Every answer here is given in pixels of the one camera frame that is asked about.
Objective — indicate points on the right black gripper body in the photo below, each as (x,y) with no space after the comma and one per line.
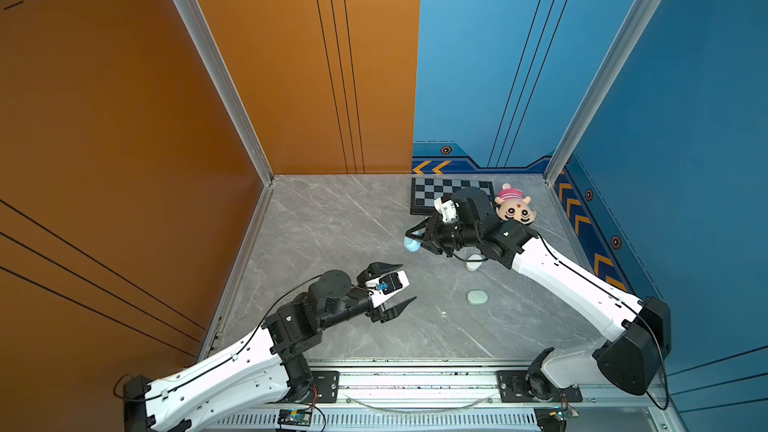
(447,235)

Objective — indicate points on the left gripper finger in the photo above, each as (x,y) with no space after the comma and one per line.
(396,310)
(376,270)

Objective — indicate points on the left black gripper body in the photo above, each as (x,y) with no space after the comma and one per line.
(376,314)

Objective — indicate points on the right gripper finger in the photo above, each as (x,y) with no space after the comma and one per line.
(429,242)
(422,229)

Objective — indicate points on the blue earbud charging case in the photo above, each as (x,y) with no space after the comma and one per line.
(411,245)

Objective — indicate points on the green earbud charging case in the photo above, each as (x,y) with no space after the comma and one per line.
(477,297)

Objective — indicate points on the white earbud charging case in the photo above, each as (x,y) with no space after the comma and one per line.
(474,262)

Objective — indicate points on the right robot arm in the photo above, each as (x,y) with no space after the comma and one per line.
(635,334)

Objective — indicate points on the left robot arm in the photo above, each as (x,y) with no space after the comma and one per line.
(267,365)

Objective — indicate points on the black grey checkerboard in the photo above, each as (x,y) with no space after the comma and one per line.
(425,190)

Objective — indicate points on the pink plush doll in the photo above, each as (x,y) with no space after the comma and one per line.
(513,205)

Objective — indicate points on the left green circuit board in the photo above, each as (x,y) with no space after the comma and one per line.
(294,419)

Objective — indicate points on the green circuit board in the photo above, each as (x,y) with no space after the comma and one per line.
(294,419)
(564,413)

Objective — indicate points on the right green circuit board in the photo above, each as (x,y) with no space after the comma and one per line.
(564,413)

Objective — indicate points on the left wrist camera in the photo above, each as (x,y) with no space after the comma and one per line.
(397,283)

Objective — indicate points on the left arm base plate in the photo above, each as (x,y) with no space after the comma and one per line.
(324,388)

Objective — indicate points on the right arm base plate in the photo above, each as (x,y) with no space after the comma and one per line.
(517,386)

